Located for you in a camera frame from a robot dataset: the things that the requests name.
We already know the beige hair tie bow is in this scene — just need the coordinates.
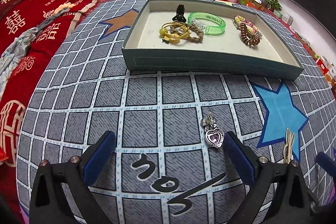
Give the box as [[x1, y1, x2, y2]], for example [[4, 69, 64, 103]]
[[282, 128, 295, 164]]

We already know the purple heart silver pendant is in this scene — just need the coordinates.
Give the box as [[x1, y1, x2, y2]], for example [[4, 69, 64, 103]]
[[202, 111, 224, 148]]

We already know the brown wooden bead bracelet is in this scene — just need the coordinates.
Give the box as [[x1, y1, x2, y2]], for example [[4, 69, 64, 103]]
[[240, 22, 261, 47]]

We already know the pink yellow bead bracelet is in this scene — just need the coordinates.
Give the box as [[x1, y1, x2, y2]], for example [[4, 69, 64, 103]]
[[232, 15, 263, 38]]

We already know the green translucent bangle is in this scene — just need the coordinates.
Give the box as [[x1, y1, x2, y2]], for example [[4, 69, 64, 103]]
[[187, 12, 226, 36]]

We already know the braided tan rope bracelet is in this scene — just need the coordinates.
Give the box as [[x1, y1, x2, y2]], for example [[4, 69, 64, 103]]
[[169, 23, 205, 44]]

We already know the yellow cord bead bracelet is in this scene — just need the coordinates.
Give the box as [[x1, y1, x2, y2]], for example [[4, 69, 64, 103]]
[[159, 21, 193, 45]]

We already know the black hair claw clip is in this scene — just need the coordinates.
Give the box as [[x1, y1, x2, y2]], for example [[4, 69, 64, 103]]
[[172, 4, 187, 23]]

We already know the teal jewelry tray box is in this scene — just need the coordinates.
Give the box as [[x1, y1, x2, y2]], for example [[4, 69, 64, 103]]
[[122, 0, 303, 81]]

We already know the grey checkered table cloth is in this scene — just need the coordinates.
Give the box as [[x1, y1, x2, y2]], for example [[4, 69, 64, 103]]
[[17, 0, 335, 223]]

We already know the light blue floral blanket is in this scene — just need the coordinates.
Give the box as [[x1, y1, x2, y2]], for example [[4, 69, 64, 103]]
[[1, 7, 70, 97]]

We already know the potted green plant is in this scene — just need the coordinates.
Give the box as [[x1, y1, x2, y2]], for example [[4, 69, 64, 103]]
[[264, 0, 282, 12]]

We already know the red covered sofa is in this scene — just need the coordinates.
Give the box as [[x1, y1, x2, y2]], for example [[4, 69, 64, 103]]
[[1, 0, 108, 223]]

